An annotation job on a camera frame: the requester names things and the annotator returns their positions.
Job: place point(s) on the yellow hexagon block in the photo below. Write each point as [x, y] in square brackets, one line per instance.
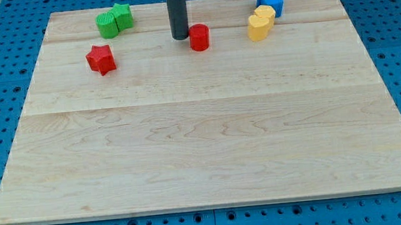
[267, 12]

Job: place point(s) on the yellow heart block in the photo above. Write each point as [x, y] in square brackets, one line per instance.
[258, 27]

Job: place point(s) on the green cylinder block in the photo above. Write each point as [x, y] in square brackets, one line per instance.
[107, 26]

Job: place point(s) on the green star block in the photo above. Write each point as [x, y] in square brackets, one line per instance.
[123, 16]

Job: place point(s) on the light wooden board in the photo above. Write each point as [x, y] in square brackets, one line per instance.
[302, 115]

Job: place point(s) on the red star block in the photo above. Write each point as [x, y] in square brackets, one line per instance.
[100, 59]

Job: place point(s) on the red cylinder block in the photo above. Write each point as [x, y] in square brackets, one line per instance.
[199, 37]

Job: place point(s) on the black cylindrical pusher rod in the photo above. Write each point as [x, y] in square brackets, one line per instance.
[178, 19]

